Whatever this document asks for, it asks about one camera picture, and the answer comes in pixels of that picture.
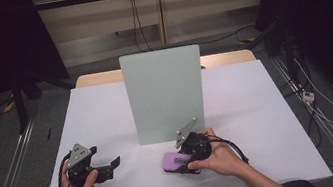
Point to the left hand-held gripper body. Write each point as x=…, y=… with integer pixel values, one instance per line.
x=78, y=156

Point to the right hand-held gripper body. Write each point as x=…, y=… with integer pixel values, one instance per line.
x=196, y=146

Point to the purple whiteboard eraser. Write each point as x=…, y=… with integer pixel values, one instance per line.
x=172, y=161

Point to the person's right hand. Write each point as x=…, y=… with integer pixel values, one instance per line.
x=224, y=160

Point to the small black floor object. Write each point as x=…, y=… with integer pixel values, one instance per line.
x=49, y=134

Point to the frosted glass whiteboard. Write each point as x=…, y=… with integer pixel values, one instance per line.
x=165, y=97

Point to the wooden table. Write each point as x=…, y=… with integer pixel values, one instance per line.
x=98, y=79

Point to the white power strip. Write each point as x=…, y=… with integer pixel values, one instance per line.
x=307, y=96

